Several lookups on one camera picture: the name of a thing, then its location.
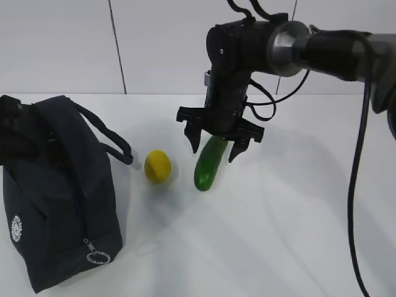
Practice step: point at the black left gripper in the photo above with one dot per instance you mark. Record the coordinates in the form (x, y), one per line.
(15, 145)

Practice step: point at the green cucumber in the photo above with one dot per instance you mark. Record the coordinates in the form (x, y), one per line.
(208, 163)

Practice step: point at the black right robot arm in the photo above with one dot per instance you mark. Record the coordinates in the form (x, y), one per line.
(238, 49)

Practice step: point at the dark navy insulated lunch bag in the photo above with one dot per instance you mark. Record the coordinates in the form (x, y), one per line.
(61, 208)

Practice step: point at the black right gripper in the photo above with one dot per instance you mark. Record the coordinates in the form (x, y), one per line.
(222, 114)

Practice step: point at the yellow lemon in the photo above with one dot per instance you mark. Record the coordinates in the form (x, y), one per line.
(157, 167)

